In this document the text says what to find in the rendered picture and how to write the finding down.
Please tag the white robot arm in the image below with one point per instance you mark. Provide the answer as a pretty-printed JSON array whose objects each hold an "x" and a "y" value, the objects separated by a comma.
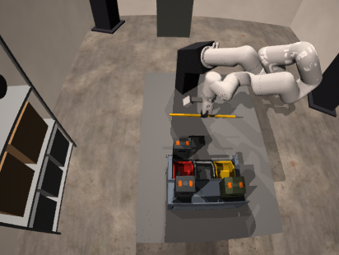
[{"x": 274, "y": 79}]

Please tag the yellow bin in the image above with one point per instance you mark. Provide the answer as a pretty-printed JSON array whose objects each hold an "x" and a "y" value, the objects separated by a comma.
[{"x": 227, "y": 169}]

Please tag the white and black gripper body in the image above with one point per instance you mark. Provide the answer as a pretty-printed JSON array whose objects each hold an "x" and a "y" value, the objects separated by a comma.
[{"x": 207, "y": 106}]

